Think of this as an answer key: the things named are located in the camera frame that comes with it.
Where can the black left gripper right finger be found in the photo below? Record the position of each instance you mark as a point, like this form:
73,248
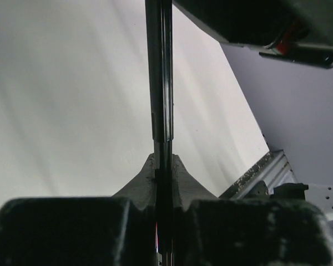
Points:
283,228

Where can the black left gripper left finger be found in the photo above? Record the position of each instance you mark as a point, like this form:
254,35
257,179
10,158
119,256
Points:
116,230

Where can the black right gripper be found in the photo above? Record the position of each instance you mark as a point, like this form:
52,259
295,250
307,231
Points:
300,32

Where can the pink umbrella with black lining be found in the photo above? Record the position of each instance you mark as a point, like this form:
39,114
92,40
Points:
160,64

